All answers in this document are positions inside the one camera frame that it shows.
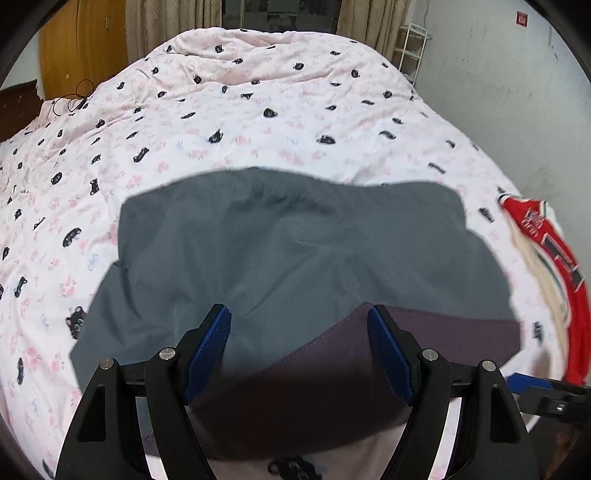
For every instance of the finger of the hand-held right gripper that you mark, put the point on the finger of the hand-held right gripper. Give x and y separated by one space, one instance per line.
549 397

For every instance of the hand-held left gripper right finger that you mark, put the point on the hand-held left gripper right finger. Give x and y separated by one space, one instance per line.
392 353

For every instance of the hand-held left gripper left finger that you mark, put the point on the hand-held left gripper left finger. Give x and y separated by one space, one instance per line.
212 344

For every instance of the red and white jersey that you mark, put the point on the red and white jersey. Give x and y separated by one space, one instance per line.
579 332

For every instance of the beige garment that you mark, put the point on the beige garment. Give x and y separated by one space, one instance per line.
531 251

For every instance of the floral cat print quilt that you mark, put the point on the floral cat print quilt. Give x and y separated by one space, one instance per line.
277 92

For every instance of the wooden headboard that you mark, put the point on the wooden headboard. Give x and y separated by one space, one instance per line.
18 110

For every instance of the beige curtain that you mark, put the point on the beige curtain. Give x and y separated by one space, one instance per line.
175 23
369 23

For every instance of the wooden wardrobe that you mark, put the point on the wooden wardrobe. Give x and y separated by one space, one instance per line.
78 46

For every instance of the window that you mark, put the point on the window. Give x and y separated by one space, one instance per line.
281 11

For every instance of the red wall sign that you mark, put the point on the red wall sign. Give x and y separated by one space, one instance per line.
521 19

